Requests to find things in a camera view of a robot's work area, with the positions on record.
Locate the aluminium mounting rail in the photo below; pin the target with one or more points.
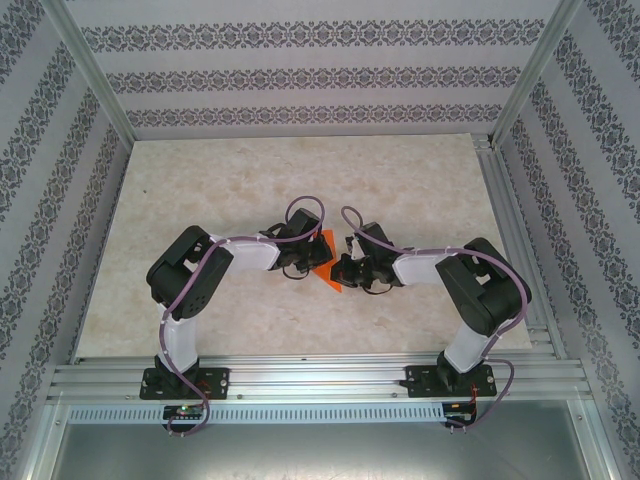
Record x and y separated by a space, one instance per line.
320 375

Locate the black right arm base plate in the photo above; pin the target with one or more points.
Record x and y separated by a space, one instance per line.
417 382

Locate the aluminium frame post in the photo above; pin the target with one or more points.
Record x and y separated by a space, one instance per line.
537 65
597 445
42 445
90 65

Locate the grey metal sheet panel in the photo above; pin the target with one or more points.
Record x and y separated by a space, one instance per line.
320 455

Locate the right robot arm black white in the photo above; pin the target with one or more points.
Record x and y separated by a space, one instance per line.
480 295

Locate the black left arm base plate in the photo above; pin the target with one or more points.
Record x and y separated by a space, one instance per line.
220 382

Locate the aluminium side rail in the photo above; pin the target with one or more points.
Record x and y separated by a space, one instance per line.
502 200

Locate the orange paper sheet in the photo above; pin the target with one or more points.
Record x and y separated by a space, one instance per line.
330 277

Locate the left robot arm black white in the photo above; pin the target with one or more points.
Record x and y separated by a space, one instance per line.
190 280

